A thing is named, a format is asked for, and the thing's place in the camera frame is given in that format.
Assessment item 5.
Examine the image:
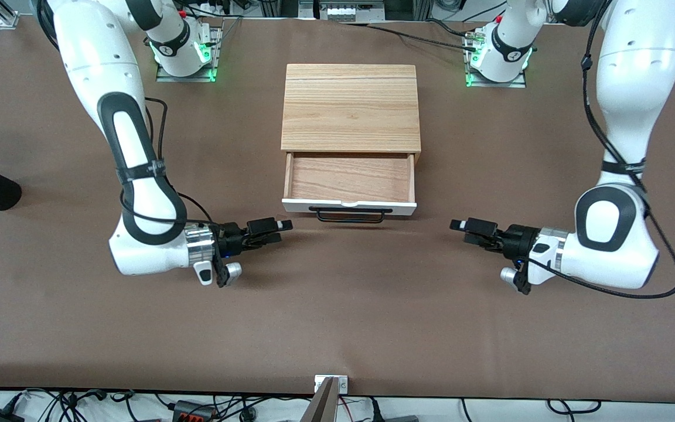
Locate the long black table cable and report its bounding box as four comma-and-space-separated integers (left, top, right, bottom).
342, 22, 482, 52

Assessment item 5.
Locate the small metal table bracket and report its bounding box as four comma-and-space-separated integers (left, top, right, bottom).
314, 375, 349, 394

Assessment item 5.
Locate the light wooden drawer cabinet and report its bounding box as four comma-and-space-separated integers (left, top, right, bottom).
281, 63, 422, 168

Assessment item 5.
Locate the black box with red connectors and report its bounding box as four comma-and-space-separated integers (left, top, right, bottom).
172, 400, 217, 422

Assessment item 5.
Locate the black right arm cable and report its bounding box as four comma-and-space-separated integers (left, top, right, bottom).
118, 96, 216, 227

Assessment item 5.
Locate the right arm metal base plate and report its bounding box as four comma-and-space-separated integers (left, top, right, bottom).
156, 26, 224, 83

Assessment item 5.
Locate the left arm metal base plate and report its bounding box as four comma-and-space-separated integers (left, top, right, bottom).
465, 28, 527, 89

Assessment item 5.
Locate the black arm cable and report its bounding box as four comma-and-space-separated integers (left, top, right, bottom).
118, 96, 216, 227
524, 0, 675, 300

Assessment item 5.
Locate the wooden drawer with white front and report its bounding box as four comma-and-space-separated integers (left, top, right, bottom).
281, 152, 418, 217

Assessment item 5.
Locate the brown angled bar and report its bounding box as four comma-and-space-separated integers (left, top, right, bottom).
301, 377, 340, 422

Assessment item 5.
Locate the black metal drawer handle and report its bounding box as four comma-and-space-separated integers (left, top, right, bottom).
308, 206, 393, 224

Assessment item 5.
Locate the black looped floor cable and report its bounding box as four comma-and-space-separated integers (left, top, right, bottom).
546, 399, 602, 414

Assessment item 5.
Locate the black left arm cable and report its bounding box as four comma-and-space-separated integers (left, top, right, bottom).
524, 0, 675, 300

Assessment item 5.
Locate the grey power strip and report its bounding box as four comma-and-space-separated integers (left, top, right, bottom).
318, 1, 387, 23

